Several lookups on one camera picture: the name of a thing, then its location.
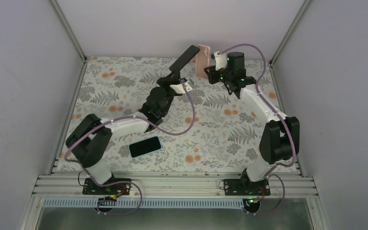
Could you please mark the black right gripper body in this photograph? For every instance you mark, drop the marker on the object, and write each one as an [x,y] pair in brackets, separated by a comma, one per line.
[214,79]

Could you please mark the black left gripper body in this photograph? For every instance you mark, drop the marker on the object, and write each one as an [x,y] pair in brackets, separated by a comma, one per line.
[161,81]

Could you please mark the pink phone case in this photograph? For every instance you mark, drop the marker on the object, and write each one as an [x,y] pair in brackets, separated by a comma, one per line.
[202,61]

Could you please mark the black phone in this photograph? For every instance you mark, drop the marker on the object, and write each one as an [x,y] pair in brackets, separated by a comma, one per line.
[144,147]
[184,58]

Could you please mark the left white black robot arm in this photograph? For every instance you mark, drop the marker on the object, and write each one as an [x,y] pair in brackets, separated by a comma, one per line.
[90,138]

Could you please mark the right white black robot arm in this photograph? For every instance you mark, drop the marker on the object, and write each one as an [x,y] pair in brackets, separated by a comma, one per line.
[279,141]

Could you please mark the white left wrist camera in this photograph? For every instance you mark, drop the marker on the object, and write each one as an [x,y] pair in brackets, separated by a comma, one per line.
[183,87]

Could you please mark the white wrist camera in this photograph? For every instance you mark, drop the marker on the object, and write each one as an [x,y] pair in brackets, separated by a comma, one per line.
[183,87]
[220,60]

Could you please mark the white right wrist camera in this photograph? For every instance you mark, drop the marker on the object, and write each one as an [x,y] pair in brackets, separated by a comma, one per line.
[220,60]

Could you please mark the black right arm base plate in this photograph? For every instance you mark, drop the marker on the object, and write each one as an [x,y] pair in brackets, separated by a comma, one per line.
[237,187]

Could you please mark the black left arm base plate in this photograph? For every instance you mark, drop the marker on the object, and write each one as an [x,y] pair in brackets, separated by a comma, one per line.
[120,186]

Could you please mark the aluminium mounting rail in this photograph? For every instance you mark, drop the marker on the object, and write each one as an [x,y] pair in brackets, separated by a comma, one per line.
[161,185]

